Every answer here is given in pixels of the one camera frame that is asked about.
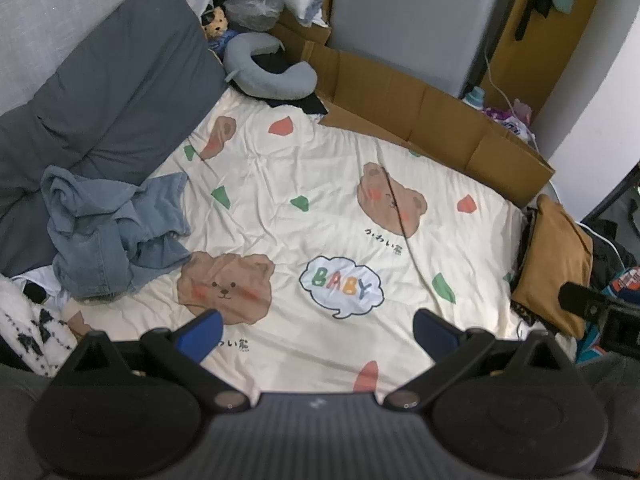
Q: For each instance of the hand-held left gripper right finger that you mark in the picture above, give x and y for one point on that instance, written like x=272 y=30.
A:
x=435 y=335

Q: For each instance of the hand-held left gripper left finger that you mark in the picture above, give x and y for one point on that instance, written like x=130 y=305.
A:
x=200 y=335

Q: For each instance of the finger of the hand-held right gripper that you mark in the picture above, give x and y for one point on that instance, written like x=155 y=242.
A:
x=580 y=300

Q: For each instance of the blue denim jeans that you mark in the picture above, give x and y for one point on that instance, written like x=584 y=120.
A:
x=110 y=230

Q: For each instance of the mustard folded cloth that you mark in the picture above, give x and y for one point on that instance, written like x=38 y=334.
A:
x=550 y=265

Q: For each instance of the black lace cloth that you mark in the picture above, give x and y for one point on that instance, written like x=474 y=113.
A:
x=525 y=240

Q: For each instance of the white black knit sweater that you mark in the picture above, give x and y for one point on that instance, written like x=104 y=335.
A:
x=30 y=330

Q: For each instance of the purple printed packet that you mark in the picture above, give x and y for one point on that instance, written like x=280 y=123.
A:
x=510 y=122

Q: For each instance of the bear printed cream blanket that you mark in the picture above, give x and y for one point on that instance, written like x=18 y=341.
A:
x=300 y=170

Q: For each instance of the brown cardboard sheet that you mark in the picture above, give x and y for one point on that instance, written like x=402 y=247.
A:
x=400 y=105

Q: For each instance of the grey neck pillow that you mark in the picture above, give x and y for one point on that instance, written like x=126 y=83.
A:
x=280 y=80

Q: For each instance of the slate grey pillow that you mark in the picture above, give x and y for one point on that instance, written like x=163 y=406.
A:
x=125 y=70

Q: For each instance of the teddy bear plush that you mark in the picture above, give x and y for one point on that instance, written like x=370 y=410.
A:
x=216 y=22

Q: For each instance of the grey refrigerator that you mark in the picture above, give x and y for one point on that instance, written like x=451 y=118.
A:
x=415 y=20

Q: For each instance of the brown cardboard box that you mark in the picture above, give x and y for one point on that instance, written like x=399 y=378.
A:
x=300 y=30

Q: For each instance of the clear plastic bag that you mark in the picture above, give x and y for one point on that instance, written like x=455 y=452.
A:
x=255 y=5

